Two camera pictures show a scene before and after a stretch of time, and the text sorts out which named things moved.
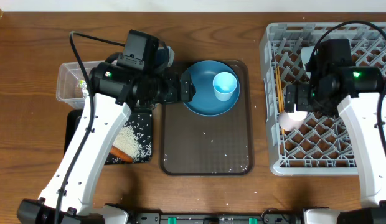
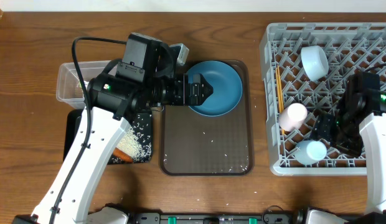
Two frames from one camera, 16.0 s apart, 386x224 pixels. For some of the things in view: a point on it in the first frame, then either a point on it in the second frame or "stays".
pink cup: x=291 y=121 stays
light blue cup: x=224 y=84 to x=310 y=152
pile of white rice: x=131 y=143 stays
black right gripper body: x=309 y=99 to x=342 y=134
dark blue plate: x=205 y=102 stays
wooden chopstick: x=280 y=89 stays
